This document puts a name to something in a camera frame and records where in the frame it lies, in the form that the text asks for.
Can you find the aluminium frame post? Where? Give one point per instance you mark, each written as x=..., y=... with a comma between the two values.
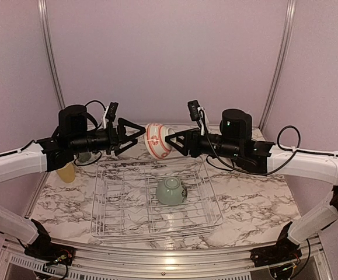
x=45, y=26
x=281, y=58

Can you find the right aluminium frame post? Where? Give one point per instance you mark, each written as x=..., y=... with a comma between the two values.
x=281, y=58

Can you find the white and pink bowl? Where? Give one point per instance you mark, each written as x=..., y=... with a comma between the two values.
x=154, y=139

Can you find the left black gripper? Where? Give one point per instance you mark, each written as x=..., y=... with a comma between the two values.
x=114, y=139

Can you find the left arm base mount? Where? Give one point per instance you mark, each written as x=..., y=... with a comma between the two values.
x=51, y=253

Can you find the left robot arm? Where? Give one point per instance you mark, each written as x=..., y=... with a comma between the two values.
x=77, y=132

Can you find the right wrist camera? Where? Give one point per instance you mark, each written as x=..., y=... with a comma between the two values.
x=198, y=114

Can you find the yellow mug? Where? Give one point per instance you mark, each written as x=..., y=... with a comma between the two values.
x=66, y=173

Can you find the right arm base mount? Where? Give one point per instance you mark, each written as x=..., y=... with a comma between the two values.
x=274, y=254

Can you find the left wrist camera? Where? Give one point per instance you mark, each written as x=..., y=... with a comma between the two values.
x=109, y=114

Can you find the pale green ceramic bowl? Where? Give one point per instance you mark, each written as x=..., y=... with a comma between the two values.
x=171, y=191

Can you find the aluminium front frame rail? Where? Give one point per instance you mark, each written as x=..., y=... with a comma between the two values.
x=105, y=262

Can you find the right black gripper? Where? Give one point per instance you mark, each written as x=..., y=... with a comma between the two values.
x=192, y=140

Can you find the floral ceramic tumbler cup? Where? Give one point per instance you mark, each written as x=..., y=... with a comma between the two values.
x=84, y=157

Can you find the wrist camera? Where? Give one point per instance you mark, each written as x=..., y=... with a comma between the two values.
x=109, y=114
x=198, y=114

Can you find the white wire dish rack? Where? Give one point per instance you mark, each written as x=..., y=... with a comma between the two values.
x=125, y=206

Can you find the left aluminium frame post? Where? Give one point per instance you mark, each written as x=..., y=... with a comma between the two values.
x=45, y=26

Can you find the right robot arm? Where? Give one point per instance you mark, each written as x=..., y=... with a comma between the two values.
x=235, y=149

